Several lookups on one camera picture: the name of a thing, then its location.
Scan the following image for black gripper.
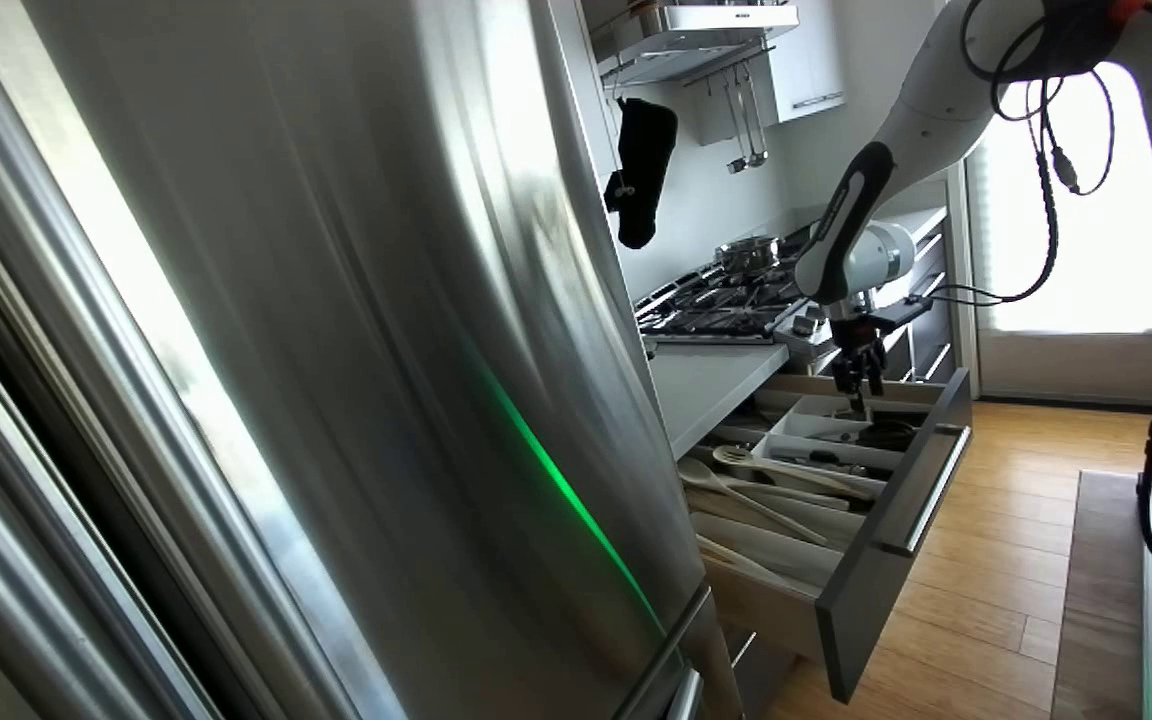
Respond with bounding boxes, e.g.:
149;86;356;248
826;296;893;401

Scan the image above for grey front wooden drawer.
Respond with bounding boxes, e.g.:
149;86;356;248
674;363;978;710

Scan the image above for wooden spatula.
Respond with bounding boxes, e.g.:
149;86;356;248
675;465;838;547

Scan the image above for steel range hood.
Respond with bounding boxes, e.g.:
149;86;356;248
589;0;806;92

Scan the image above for black oven mitt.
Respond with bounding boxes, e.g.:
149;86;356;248
601;97;680;254

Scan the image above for stainless steel fridge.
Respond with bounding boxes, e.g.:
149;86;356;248
0;0;754;720

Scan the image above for white cutlery tray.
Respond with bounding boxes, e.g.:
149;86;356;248
747;392;931;471

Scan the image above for wooden spoon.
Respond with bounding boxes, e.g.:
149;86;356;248
710;442;889;504

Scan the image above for grey lower kitchen cabinets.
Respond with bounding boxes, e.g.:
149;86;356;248
808;204;968;392

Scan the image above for hanging metal ladle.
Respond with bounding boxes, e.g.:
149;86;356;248
739;63;772;174
724;73;754;178

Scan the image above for gas stove top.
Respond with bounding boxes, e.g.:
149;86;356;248
634;256;811;350

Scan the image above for white wall cabinet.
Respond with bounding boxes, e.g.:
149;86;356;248
767;0;852;127

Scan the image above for bright glass balcony door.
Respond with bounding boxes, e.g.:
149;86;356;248
968;55;1152;414

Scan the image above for silver drawer handle bar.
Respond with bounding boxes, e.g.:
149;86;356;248
902;421;978;556

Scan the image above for steel cooking pot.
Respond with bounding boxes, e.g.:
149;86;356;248
711;233;789;279

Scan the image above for wooden stand board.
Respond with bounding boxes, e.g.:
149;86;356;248
1053;469;1152;720

